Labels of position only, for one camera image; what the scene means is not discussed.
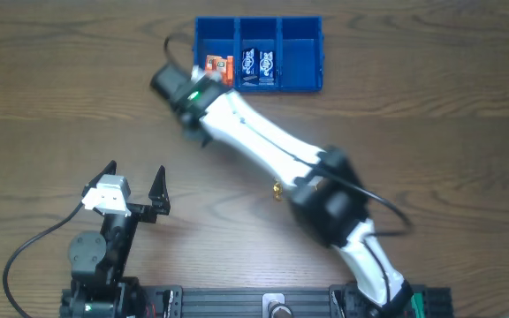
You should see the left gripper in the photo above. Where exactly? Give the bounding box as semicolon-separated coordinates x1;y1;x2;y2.
81;159;172;224

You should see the blue candy pack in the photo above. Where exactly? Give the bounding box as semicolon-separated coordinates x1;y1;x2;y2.
258;49;277;86
240;47;261;86

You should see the gold wrapped candy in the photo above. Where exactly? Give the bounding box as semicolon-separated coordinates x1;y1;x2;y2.
271;177;285;202

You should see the blue tray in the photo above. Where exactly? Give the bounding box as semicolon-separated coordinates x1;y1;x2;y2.
193;16;325;94

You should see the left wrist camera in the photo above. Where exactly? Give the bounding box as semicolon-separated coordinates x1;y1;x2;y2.
80;174;132;217

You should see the black cable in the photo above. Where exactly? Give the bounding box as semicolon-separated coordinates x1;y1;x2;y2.
1;201;86;318
163;33;414;238

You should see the mounting rail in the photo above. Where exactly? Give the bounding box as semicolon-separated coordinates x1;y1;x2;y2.
59;284;454;318

